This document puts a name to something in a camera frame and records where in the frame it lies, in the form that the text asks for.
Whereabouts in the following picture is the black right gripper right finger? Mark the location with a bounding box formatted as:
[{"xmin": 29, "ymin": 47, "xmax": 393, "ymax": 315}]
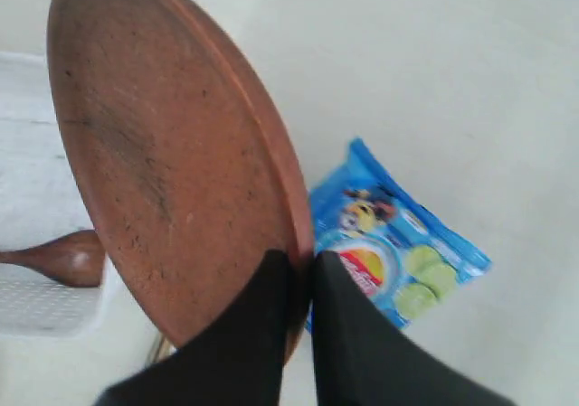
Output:
[{"xmin": 311, "ymin": 251, "xmax": 512, "ymax": 406}]

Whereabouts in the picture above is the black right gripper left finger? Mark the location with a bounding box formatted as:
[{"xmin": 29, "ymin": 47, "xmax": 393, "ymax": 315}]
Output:
[{"xmin": 96, "ymin": 250, "xmax": 293, "ymax": 405}]

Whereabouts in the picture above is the blue potato chips bag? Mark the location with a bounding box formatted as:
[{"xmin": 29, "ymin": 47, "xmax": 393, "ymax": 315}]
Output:
[{"xmin": 309, "ymin": 138, "xmax": 491, "ymax": 328}]

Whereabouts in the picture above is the brown wooden spoon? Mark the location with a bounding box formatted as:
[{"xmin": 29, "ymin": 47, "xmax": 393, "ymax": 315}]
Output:
[{"xmin": 1, "ymin": 230, "xmax": 106, "ymax": 288}]

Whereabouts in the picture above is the dark brown round plate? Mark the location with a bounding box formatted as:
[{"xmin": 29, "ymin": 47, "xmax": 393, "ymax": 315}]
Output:
[{"xmin": 47, "ymin": 0, "xmax": 314, "ymax": 354}]

